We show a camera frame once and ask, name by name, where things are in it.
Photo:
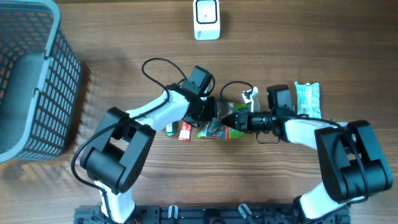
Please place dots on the teal tissue packet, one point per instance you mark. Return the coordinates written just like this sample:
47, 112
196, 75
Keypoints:
308, 99

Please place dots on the grey plastic shopping basket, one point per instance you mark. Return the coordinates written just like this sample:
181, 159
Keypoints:
40, 81

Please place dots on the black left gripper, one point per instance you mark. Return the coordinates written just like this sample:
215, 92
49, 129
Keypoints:
212, 114

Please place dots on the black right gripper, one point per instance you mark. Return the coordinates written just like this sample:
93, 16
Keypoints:
244, 121

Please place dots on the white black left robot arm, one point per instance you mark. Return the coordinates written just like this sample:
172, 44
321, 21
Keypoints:
115, 155

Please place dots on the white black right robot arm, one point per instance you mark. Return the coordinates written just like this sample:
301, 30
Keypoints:
352, 163

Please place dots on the green gummy candy bag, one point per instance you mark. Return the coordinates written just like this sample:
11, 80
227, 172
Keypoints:
216, 130

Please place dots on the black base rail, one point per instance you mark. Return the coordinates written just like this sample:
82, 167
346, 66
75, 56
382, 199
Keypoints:
265, 214

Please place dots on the red stick packet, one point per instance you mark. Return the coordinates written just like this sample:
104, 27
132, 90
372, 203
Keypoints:
185, 132

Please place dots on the dark green small box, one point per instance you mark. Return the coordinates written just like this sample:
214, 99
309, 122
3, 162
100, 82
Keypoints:
169, 130

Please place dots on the white barcode scanner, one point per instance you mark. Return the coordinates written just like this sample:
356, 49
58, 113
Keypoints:
206, 19

